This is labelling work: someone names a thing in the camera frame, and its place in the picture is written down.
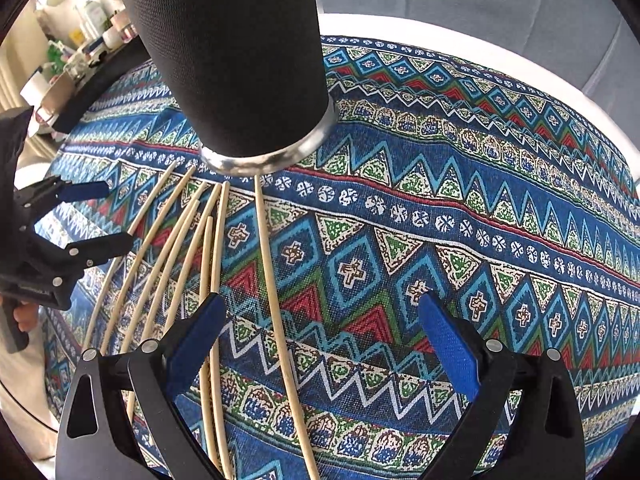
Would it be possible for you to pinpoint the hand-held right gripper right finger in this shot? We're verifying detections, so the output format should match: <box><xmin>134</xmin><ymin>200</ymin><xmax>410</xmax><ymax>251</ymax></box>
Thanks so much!
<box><xmin>417</xmin><ymin>292</ymin><xmax>588</xmax><ymax>480</ymax></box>

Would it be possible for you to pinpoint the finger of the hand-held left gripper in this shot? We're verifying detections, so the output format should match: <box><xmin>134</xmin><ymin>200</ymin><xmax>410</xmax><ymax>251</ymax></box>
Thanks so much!
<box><xmin>15</xmin><ymin>177</ymin><xmax>111</xmax><ymax>227</ymax></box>
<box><xmin>34</xmin><ymin>232</ymin><xmax>132</xmax><ymax>287</ymax></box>

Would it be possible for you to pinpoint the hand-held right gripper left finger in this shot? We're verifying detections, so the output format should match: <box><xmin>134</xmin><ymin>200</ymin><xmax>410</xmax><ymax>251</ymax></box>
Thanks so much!
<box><xmin>55</xmin><ymin>292</ymin><xmax>228</xmax><ymax>480</ymax></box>

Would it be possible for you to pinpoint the set of wooden chopsticks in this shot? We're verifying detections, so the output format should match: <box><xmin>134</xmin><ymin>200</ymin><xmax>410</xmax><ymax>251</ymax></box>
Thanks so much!
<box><xmin>92</xmin><ymin>160</ymin><xmax>321</xmax><ymax>480</ymax></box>

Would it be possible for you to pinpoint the black mesh utensil holder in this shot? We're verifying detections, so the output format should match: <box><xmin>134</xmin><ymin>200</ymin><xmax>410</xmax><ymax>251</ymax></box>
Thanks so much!
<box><xmin>112</xmin><ymin>0</ymin><xmax>337</xmax><ymax>179</ymax></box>

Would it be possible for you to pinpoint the person's left hand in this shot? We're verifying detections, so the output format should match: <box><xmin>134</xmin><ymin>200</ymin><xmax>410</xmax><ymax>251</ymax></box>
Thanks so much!
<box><xmin>12</xmin><ymin>302</ymin><xmax>39</xmax><ymax>334</ymax></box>

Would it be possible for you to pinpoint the blue patterned tablecloth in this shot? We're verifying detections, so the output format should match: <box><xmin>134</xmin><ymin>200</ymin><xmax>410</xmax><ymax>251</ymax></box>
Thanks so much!
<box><xmin>40</xmin><ymin>35</ymin><xmax>640</xmax><ymax>480</ymax></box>

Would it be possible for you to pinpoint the pink jar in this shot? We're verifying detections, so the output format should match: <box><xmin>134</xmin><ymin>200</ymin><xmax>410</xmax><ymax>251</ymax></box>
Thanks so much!
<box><xmin>111</xmin><ymin>10</ymin><xmax>135</xmax><ymax>37</ymax></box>

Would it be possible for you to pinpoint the white plastic bottle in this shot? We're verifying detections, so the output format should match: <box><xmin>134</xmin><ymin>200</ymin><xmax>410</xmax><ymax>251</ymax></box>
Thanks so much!
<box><xmin>82</xmin><ymin>0</ymin><xmax>109</xmax><ymax>41</ymax></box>

